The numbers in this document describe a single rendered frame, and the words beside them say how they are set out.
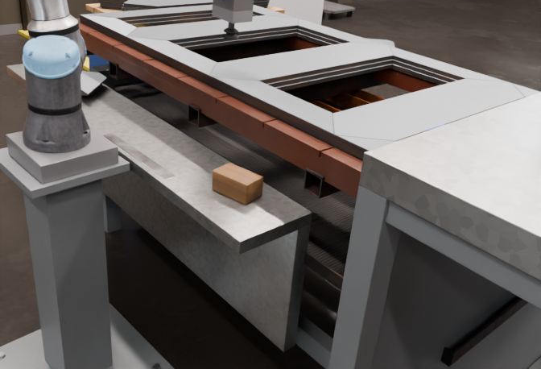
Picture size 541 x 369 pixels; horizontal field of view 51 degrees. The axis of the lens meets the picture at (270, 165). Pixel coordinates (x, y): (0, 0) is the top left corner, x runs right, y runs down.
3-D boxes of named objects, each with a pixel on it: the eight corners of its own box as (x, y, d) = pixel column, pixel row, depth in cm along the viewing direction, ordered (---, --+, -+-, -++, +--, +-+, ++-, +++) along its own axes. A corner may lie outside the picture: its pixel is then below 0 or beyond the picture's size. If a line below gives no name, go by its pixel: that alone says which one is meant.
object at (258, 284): (71, 152, 225) (64, 66, 209) (295, 345, 139) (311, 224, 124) (61, 155, 222) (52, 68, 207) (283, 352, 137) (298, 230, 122)
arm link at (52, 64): (22, 109, 124) (16, 48, 117) (31, 87, 135) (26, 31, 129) (80, 110, 126) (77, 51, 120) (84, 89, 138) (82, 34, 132)
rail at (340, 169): (76, 36, 204) (75, 20, 201) (481, 253, 98) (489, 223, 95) (65, 38, 201) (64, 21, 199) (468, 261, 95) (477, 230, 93)
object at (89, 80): (72, 66, 201) (72, 55, 199) (126, 100, 175) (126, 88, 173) (37, 71, 193) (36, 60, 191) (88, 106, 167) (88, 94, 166)
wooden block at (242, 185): (211, 189, 128) (212, 170, 126) (229, 180, 133) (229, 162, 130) (245, 205, 123) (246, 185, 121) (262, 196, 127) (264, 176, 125)
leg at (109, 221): (114, 221, 237) (106, 64, 207) (121, 229, 233) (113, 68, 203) (101, 226, 233) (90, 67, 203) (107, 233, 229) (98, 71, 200)
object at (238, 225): (64, 66, 209) (63, 59, 208) (311, 224, 124) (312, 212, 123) (7, 74, 197) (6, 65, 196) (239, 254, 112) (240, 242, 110)
